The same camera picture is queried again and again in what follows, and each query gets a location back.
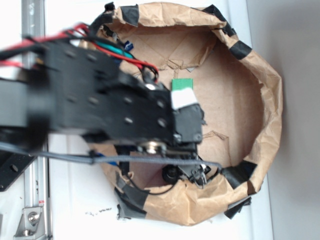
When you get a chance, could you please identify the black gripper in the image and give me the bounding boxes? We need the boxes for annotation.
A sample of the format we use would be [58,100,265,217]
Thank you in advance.
[136,84,204,187]

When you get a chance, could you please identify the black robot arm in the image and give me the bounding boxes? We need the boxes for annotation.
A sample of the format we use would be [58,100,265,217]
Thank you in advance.
[0,40,205,191]

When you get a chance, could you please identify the green rectangular block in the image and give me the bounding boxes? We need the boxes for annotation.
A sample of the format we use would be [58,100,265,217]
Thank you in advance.
[171,78,194,91]

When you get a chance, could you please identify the brown paper bag nest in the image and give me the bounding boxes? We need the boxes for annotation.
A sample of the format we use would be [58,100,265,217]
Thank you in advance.
[98,2,283,226]

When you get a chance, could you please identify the black mounting plate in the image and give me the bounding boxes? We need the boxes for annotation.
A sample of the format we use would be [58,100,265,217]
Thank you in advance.
[0,151,36,192]

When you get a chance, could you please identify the grey braided cable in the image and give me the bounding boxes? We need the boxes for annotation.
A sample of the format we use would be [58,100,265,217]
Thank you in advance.
[0,142,222,168]

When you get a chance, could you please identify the red wires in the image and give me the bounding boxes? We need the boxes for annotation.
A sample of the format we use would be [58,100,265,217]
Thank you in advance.
[0,23,160,83]

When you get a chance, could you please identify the aluminium extrusion rail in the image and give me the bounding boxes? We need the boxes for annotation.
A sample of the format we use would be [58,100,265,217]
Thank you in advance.
[21,0,53,240]

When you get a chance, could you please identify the metal corner bracket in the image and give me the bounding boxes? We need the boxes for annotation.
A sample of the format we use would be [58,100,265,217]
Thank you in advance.
[13,206,48,240]

